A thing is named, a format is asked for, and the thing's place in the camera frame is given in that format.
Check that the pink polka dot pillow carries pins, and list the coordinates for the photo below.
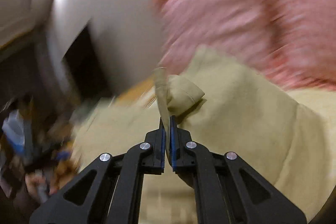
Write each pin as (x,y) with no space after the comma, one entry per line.
(291,42)

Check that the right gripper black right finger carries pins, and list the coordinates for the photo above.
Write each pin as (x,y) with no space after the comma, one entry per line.
(227,189)

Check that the beige khaki pants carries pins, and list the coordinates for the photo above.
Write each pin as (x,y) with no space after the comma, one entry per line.
(288,137)

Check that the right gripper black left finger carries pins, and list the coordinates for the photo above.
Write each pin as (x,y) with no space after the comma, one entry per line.
(109,189)

